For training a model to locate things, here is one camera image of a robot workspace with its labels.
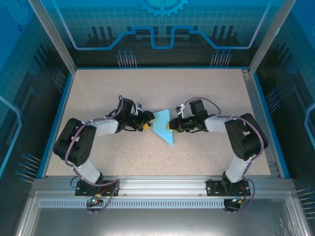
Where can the aluminium frame post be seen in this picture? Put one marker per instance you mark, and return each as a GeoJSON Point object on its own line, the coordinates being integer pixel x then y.
{"type": "Point", "coordinates": [57, 41]}
{"type": "Point", "coordinates": [270, 37]}

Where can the light blue cloth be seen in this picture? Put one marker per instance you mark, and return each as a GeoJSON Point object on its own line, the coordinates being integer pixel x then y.
{"type": "Point", "coordinates": [161, 120]}

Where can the aluminium mounting rail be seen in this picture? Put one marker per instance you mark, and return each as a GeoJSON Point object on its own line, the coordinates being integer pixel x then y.
{"type": "Point", "coordinates": [160, 186]}

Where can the aluminium side rail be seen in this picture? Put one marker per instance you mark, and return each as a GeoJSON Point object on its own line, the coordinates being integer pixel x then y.
{"type": "Point", "coordinates": [253, 98]}

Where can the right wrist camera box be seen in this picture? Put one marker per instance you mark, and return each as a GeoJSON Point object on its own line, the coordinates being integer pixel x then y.
{"type": "Point", "coordinates": [180, 110]}

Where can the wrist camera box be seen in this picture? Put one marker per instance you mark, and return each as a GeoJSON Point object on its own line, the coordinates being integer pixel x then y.
{"type": "Point", "coordinates": [180, 110]}
{"type": "Point", "coordinates": [139, 106]}

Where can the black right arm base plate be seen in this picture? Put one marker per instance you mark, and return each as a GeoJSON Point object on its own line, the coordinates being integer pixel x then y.
{"type": "Point", "coordinates": [212, 189]}

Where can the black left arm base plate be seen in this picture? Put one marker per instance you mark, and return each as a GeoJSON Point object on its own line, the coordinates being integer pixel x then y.
{"type": "Point", "coordinates": [81, 190]}

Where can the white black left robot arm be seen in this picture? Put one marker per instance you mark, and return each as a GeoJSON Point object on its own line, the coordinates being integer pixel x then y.
{"type": "Point", "coordinates": [73, 145]}

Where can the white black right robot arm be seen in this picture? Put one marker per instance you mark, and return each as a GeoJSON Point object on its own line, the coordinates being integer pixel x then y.
{"type": "Point", "coordinates": [246, 137]}

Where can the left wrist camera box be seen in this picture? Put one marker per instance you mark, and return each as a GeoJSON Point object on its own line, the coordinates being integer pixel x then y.
{"type": "Point", "coordinates": [139, 106]}

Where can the brushed metal front panel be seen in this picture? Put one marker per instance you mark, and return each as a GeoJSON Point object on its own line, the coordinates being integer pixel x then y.
{"type": "Point", "coordinates": [160, 223]}

